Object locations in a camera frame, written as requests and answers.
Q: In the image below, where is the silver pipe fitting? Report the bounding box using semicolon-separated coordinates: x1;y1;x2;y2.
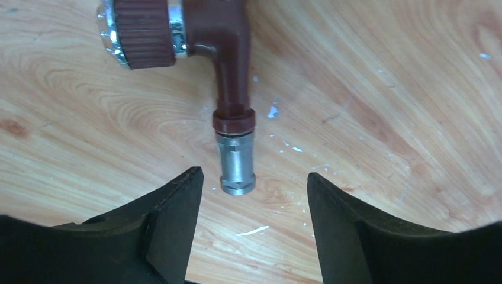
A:
215;132;256;196

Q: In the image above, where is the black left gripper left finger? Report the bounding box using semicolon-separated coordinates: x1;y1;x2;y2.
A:
1;167;204;283

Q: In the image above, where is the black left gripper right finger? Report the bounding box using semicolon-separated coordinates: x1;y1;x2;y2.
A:
307;173;501;283

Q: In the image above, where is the brown faucet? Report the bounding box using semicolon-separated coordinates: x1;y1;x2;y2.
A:
96;0;256;136

